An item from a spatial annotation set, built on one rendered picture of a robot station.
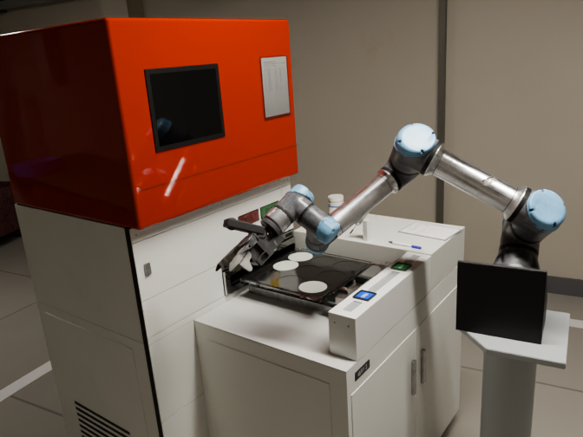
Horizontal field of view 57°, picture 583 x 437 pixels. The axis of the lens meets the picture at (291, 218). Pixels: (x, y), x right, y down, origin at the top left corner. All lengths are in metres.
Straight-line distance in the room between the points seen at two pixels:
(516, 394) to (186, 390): 1.11
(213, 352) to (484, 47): 2.69
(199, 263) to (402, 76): 2.46
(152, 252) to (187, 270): 0.17
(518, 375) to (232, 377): 0.93
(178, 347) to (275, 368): 0.37
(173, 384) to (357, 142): 2.64
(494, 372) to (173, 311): 1.06
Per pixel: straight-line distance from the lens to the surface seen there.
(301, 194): 1.58
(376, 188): 1.75
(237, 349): 1.85
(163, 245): 1.78
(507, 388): 1.89
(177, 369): 1.96
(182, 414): 2.06
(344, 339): 1.61
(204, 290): 1.95
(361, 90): 4.06
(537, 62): 3.78
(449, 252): 2.19
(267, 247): 1.53
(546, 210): 1.68
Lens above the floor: 1.69
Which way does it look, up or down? 17 degrees down
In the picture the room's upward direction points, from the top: 4 degrees counter-clockwise
